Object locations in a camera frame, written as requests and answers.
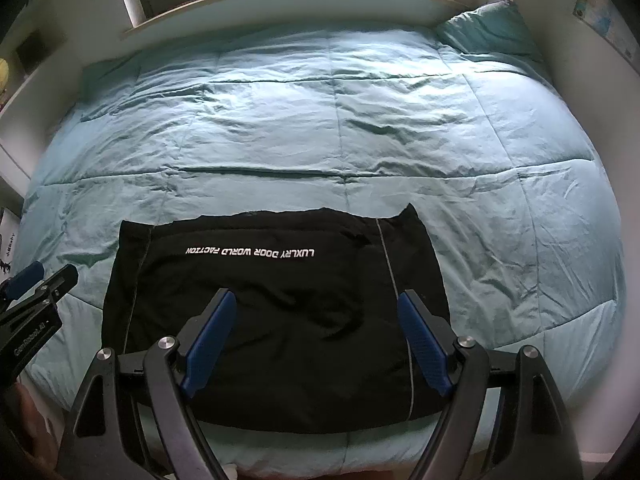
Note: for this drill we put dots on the colourful wall map poster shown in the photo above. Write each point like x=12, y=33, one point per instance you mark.
x=607, y=15

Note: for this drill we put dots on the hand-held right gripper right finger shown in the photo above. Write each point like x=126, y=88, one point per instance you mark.
x=422, y=340

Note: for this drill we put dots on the white poster with black figures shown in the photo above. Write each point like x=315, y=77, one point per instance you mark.
x=9, y=240

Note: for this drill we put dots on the person's left forearm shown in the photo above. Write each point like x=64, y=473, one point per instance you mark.
x=27, y=425

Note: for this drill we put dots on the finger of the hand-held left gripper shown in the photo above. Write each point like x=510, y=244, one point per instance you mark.
x=26, y=275
x=57, y=282

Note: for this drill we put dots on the teal pillow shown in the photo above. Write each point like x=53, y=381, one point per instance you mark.
x=490, y=30

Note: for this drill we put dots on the white wall shelf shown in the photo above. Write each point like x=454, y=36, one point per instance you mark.
x=35, y=60

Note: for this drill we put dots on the light blue comforter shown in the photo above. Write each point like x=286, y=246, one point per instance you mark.
x=325, y=135

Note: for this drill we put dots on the white window ledge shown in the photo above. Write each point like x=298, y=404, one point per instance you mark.
x=300, y=7

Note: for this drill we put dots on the black jacket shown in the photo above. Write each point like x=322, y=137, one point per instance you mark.
x=300, y=310

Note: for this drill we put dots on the yellow object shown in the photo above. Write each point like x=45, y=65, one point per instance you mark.
x=4, y=76

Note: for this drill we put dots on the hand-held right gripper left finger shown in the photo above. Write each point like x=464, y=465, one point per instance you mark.
x=215, y=340

